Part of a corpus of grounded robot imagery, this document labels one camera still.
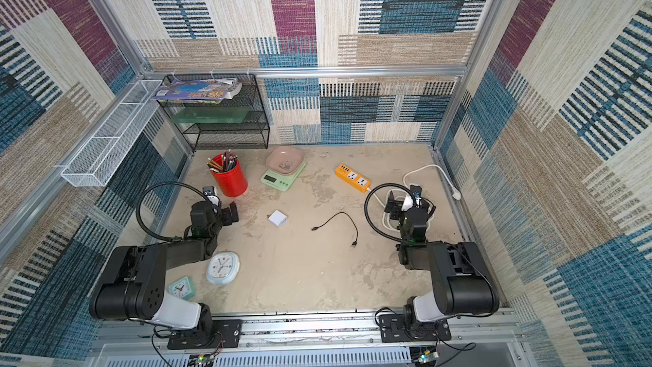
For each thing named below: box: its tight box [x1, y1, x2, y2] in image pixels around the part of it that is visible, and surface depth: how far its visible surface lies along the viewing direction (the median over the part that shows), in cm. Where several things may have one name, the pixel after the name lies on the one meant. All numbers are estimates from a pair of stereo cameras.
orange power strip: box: [335, 163, 371, 193], surface depth 108 cm
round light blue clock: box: [207, 250, 241, 286], surface depth 85 cm
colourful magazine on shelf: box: [151, 77, 243, 103], surface depth 83 cm
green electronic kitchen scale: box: [259, 149, 307, 192], surface depth 110 cm
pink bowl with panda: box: [265, 145, 304, 175], surface depth 113 cm
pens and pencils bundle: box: [206, 149, 239, 173], surface depth 98 cm
